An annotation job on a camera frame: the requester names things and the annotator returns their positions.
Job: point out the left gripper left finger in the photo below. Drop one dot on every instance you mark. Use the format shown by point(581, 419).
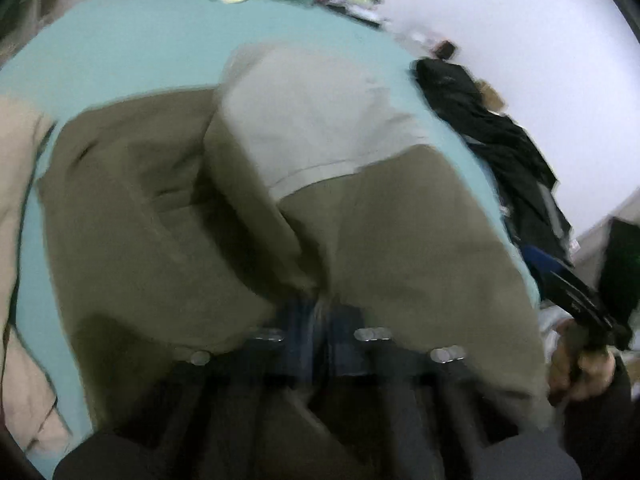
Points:
point(205, 421)

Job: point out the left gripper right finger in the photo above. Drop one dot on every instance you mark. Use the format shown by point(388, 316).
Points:
point(426, 415)

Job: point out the olive green hooded jacket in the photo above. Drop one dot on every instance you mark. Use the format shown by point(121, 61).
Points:
point(280, 277)

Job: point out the black clothes pile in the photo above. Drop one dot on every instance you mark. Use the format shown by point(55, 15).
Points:
point(524, 179)

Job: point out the person right hand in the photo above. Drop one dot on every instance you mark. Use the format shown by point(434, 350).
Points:
point(574, 373)

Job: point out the cardboard boxes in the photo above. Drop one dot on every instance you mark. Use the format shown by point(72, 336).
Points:
point(490, 97)

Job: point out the black device on nightstand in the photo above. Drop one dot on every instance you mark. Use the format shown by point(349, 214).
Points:
point(445, 50)

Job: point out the teal bed sheet mattress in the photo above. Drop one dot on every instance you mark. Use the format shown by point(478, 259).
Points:
point(150, 45)

